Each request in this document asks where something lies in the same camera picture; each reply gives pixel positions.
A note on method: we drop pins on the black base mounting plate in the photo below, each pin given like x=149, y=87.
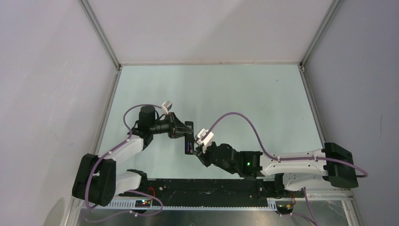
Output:
x=212, y=192

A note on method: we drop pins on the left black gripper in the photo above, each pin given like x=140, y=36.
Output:
x=175, y=125

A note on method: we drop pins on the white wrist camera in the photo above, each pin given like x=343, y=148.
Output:
x=166, y=107
x=203, y=139

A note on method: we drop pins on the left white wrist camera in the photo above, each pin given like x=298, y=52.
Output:
x=166, y=107

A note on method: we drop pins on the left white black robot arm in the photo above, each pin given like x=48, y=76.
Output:
x=115, y=168

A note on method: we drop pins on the black remote control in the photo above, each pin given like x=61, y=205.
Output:
x=189, y=138

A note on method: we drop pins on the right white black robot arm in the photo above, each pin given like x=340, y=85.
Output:
x=331, y=165

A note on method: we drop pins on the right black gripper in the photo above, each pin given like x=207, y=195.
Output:
x=203, y=156

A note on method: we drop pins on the aluminium frame rail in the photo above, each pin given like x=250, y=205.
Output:
x=155, y=200

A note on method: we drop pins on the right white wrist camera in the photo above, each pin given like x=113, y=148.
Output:
x=203, y=139

